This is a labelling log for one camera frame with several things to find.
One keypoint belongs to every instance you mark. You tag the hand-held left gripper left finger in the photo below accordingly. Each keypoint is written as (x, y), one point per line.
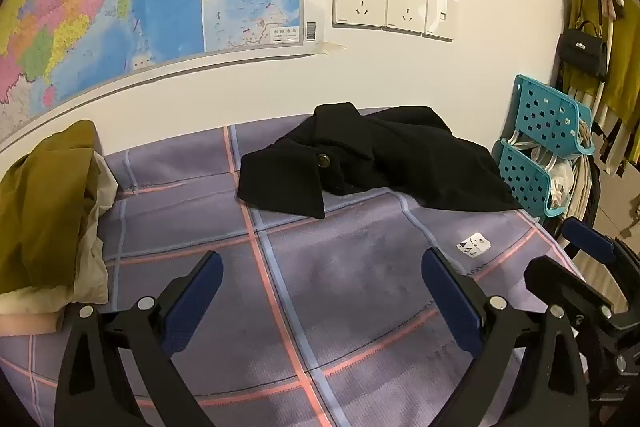
(192, 302)

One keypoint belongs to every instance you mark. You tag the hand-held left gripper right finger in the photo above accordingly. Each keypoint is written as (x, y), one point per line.
(450, 302)

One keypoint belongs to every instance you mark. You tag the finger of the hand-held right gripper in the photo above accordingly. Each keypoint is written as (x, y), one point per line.
(565, 287)
(587, 239)

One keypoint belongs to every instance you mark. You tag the black coat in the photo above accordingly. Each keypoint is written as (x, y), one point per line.
(400, 157)

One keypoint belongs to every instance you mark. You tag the yellow-green hanging clothes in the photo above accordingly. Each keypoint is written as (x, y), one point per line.
(625, 72)

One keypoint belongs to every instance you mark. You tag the white paper tag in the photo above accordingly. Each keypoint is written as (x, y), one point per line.
(473, 244)

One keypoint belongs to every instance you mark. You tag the white plastic bag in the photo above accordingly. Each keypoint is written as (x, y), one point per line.
(561, 182)

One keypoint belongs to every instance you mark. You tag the cream garment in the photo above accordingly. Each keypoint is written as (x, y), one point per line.
(92, 267)

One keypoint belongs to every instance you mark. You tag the purple plaid bedsheet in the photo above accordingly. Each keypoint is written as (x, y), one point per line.
(325, 267)

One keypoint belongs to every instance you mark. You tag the blue perforated plastic rack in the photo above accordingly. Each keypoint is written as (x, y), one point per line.
(540, 112)

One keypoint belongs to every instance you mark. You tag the pink garment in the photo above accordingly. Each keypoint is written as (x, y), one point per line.
(25, 324)

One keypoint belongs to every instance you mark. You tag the olive garment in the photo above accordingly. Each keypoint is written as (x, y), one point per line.
(40, 207)

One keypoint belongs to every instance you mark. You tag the black handbag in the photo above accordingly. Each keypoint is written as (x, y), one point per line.
(582, 52)

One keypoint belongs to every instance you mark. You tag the small white wall plate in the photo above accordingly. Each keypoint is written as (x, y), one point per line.
(441, 16)

